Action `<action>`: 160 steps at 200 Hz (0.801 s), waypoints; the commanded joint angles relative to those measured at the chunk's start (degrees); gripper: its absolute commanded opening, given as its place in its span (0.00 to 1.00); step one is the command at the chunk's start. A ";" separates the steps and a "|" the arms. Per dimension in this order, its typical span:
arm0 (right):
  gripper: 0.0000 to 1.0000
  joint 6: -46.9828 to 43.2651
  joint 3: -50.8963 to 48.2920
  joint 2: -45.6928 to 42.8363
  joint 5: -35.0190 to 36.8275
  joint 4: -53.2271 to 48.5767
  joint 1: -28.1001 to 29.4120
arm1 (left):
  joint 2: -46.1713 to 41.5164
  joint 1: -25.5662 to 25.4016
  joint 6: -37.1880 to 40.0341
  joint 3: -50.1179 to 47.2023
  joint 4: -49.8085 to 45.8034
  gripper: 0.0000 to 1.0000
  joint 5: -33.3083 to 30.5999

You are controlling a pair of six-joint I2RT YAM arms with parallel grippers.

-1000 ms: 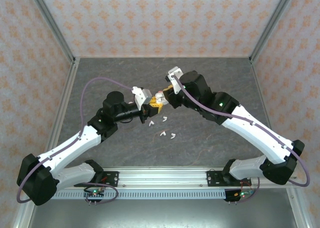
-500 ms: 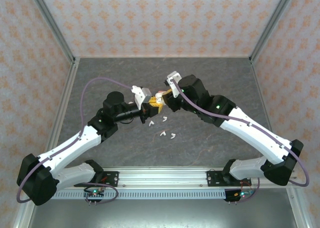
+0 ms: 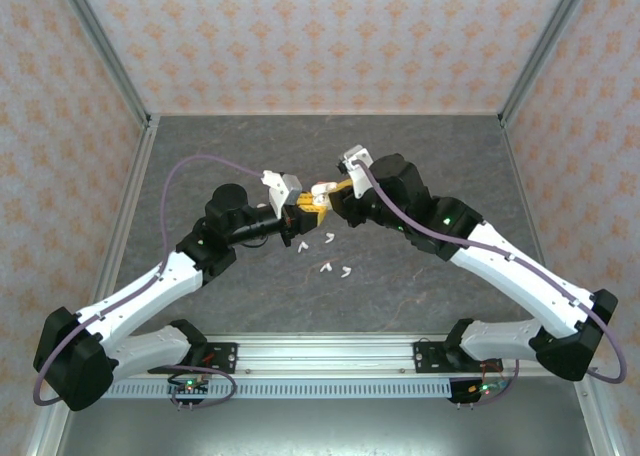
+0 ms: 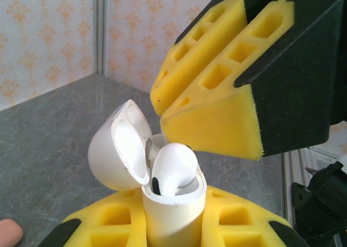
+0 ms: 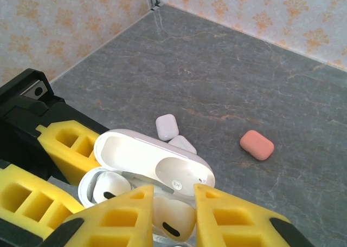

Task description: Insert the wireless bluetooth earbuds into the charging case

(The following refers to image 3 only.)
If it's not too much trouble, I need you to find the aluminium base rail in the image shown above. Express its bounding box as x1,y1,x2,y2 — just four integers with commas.
142,333,524,378

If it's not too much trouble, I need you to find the small circuit board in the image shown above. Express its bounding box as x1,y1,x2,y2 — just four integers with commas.
462,380,511,398
167,375,210,397

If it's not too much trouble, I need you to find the perforated metal cable tray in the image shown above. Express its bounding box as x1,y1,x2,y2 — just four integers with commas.
113,378,455,401

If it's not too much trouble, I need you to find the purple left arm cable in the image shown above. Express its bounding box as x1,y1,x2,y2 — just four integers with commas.
32,154,266,412

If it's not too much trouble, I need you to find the aluminium frame post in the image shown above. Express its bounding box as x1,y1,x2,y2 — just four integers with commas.
498,0,600,127
52,0,154,127

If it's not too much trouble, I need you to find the aluminium table edge rail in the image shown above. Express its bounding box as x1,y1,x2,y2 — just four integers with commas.
22,117,162,456
499,117,621,456

